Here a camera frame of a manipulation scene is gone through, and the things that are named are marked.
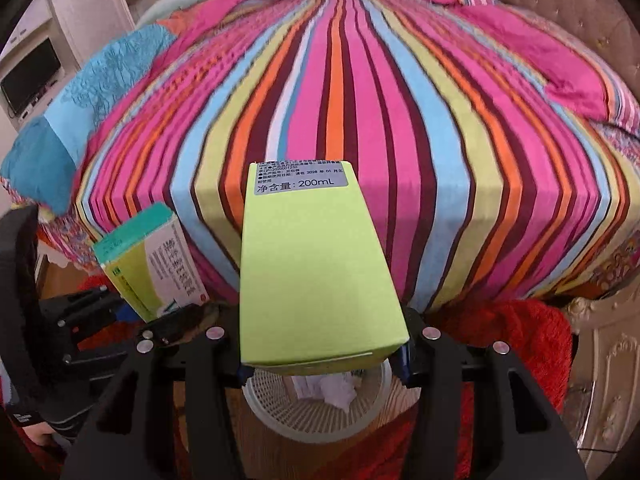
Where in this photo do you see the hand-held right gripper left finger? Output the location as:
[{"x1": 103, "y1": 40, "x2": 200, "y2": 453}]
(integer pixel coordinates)
[{"x1": 60, "y1": 305, "x2": 252, "y2": 480}]

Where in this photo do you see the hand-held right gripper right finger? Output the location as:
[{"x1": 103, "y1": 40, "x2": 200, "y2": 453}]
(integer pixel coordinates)
[{"x1": 391, "y1": 309, "x2": 587, "y2": 480}]

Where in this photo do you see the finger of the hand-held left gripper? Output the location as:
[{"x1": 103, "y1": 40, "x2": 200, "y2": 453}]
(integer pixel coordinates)
[
  {"x1": 137, "y1": 302, "x2": 221, "y2": 346},
  {"x1": 37, "y1": 287, "x2": 126, "y2": 333}
]

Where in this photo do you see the teal and white box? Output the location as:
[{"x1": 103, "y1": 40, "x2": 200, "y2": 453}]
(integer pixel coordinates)
[{"x1": 94, "y1": 202, "x2": 211, "y2": 323}]

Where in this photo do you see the white mesh wastebasket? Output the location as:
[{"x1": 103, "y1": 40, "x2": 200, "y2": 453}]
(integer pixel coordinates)
[{"x1": 242, "y1": 357, "x2": 393, "y2": 445}]

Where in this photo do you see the lime green carton box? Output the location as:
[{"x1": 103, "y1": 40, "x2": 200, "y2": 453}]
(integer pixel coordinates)
[{"x1": 239, "y1": 160, "x2": 411, "y2": 367}]

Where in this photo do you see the person's left forearm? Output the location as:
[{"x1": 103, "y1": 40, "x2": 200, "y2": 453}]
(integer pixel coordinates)
[{"x1": 0, "y1": 375, "x2": 76, "y2": 461}]

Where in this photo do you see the crumpled white paper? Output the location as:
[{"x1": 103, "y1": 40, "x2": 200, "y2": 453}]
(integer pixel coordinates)
[{"x1": 292, "y1": 372, "x2": 361, "y2": 411}]

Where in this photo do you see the red shaggy rug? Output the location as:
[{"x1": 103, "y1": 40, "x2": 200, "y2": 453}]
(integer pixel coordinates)
[{"x1": 75, "y1": 275, "x2": 573, "y2": 480}]

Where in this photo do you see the blue pillow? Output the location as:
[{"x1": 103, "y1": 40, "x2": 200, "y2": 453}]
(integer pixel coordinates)
[{"x1": 0, "y1": 24, "x2": 178, "y2": 216}]

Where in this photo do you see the striped colourful bedsheet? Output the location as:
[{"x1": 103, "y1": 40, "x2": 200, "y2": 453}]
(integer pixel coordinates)
[{"x1": 37, "y1": 0, "x2": 640, "y2": 313}]

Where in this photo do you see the black television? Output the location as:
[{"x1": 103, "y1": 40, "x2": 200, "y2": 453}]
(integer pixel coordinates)
[{"x1": 0, "y1": 35, "x2": 63, "y2": 116}]

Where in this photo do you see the white cabinet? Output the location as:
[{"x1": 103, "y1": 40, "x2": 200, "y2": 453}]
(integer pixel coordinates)
[{"x1": 0, "y1": 0, "x2": 138, "y2": 126}]

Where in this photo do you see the pink orange pillow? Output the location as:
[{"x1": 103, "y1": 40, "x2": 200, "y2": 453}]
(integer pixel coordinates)
[{"x1": 157, "y1": 0, "x2": 291, "y2": 56}]

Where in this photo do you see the beige tufted headboard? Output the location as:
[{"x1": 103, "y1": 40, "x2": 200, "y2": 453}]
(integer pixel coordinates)
[{"x1": 460, "y1": 0, "x2": 640, "y2": 136}]

